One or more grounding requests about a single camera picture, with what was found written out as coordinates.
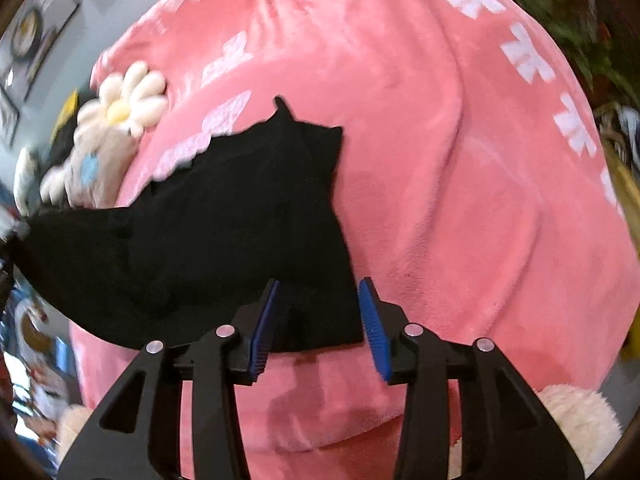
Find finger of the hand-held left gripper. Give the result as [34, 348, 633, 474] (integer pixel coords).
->
[0, 240, 17, 311]

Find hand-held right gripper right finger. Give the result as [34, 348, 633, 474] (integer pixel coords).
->
[357, 276, 586, 480]

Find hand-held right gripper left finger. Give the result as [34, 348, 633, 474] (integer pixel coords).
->
[57, 279, 281, 480]

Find black sweater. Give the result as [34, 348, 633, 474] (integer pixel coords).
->
[10, 95, 366, 352]

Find pile of clothes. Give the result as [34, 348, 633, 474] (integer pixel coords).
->
[595, 102, 640, 161]

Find blue cartoon printed cushion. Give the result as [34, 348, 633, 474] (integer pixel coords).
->
[0, 280, 76, 426]

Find white plush toy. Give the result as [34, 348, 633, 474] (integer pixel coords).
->
[14, 147, 46, 216]

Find grey plush pillow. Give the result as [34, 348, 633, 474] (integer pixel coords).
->
[40, 130, 143, 211]

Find pink printed blanket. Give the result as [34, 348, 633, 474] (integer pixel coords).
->
[67, 0, 640, 480]

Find yellow and black garment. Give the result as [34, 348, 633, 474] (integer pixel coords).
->
[52, 87, 96, 141]

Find cream flower plush pillow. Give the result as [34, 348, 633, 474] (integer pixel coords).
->
[75, 62, 170, 138]

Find white fluffy cushion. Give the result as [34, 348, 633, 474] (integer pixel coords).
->
[450, 384, 623, 480]

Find gold metal rack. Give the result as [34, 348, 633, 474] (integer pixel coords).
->
[602, 140, 640, 216]

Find green potted plant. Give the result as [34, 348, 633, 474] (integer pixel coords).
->
[487, 0, 640, 106]

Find framed wall picture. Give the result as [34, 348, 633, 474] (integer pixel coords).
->
[0, 0, 81, 103]

